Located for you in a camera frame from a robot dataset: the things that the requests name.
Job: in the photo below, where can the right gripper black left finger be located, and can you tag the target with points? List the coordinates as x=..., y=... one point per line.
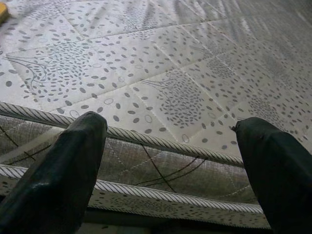
x=56, y=185

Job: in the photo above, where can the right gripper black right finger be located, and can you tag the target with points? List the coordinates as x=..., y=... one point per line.
x=280, y=185

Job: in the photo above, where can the colourful yellow-bordered children's book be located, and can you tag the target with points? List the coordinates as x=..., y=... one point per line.
x=3, y=12

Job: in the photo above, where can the dark bed base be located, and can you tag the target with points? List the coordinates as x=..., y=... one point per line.
x=146, y=225

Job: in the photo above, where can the grey quilted mattress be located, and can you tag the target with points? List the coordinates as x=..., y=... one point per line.
x=146, y=61

